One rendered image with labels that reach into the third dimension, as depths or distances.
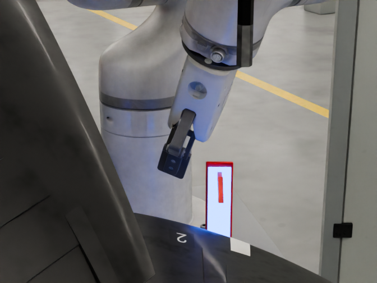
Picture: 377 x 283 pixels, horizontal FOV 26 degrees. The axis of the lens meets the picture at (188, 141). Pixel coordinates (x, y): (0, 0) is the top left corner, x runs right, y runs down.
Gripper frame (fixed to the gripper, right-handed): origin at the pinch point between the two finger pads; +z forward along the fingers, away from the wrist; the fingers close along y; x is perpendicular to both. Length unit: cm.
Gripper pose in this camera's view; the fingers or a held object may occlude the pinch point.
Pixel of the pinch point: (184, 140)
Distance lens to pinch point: 95.3
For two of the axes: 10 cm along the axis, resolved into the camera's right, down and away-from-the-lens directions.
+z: -2.2, 6.6, 7.2
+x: -9.2, -3.8, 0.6
